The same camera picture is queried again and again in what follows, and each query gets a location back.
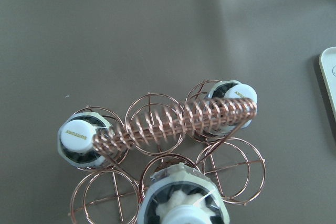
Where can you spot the copper wire bottle rack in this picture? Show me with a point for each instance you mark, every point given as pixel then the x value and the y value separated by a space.
pixel 159 131

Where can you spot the tea bottle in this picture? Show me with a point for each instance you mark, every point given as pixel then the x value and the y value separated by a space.
pixel 75 139
pixel 181 194
pixel 232 89

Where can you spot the white rectangular tray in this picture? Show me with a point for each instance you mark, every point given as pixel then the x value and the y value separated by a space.
pixel 327 66

